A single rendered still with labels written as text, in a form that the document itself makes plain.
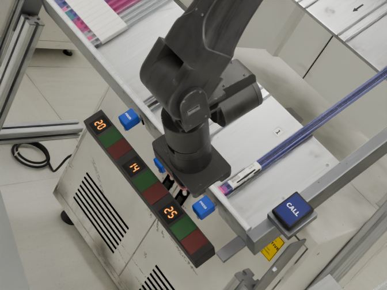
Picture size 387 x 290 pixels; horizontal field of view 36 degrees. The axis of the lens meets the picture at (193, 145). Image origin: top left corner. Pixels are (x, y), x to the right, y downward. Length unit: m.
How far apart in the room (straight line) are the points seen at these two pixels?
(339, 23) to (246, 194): 0.40
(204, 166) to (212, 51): 0.20
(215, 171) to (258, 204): 0.19
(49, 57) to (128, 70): 1.50
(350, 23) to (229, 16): 0.57
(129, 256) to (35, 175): 0.51
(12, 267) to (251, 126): 0.46
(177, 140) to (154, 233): 0.83
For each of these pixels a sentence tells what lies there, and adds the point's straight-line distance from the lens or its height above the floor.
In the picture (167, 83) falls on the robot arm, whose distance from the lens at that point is 0.66.
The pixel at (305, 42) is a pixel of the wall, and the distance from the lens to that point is 3.15.
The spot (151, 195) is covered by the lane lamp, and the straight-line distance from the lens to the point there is 1.01.
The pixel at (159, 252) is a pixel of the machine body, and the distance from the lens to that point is 1.54.
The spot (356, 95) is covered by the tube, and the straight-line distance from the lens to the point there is 1.08.
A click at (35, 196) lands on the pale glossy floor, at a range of 1.91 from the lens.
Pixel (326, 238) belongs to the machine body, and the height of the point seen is 0.62.
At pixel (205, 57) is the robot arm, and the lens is 0.65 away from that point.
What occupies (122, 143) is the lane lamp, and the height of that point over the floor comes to 0.67.
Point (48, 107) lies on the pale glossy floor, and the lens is 2.31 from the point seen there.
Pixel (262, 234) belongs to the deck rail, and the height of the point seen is 0.73.
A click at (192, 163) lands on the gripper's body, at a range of 0.78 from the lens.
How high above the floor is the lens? 1.24
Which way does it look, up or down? 29 degrees down
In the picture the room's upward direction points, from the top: 32 degrees clockwise
